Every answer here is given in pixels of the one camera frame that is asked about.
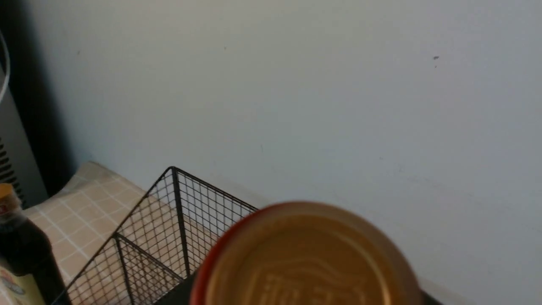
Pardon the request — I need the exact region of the black wire mesh rack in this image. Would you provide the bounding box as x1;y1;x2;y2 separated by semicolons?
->
55;166;440;305

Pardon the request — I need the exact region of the pink checkered tablecloth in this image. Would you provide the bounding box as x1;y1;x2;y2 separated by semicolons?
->
0;161;271;305

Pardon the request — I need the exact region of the soy sauce bottle red label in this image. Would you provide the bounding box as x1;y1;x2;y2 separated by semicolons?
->
189;201;423;305

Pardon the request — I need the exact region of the vinegar bottle beige label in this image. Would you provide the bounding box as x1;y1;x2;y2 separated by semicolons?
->
0;183;65;305

